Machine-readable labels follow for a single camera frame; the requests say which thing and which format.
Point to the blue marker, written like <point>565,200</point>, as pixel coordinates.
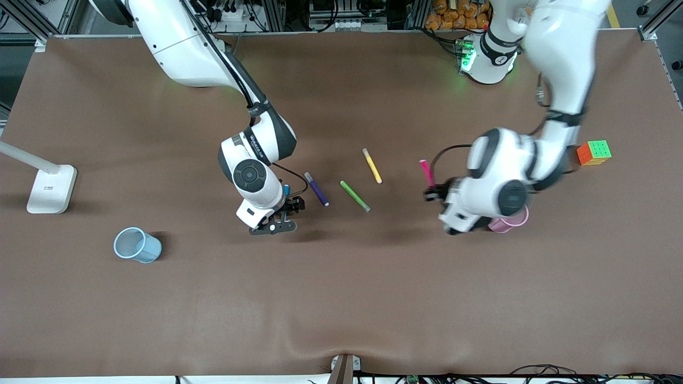
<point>286,191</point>

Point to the pink marker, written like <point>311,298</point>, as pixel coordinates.
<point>426,170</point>

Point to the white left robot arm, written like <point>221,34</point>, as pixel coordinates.
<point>560,53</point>

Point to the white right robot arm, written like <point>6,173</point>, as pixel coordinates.
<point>181,48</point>

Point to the purple marker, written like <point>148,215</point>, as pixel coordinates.
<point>317,190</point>

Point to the pink mesh cup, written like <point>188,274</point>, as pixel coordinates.
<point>504,226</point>

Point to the green marker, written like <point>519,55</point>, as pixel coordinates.
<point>354,196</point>

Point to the yellow marker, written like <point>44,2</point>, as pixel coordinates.
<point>372,166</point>

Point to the brown table cover sheet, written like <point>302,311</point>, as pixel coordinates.
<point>341,293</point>

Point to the light blue mesh cup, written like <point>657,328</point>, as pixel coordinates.
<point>147,250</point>

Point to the colourful puzzle cube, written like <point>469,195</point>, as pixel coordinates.
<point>597,151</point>

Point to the orange plush pile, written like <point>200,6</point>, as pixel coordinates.
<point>453,16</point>

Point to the white power strip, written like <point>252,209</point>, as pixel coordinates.
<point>235,15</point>

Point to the white lamp stand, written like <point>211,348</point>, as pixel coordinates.
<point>50,189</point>

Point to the aluminium camera post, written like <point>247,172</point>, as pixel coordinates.
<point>342,370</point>

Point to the silver table edge rail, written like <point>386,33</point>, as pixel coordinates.
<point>347,33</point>

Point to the aluminium frame strut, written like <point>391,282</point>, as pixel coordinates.
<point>29,21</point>
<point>659,21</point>

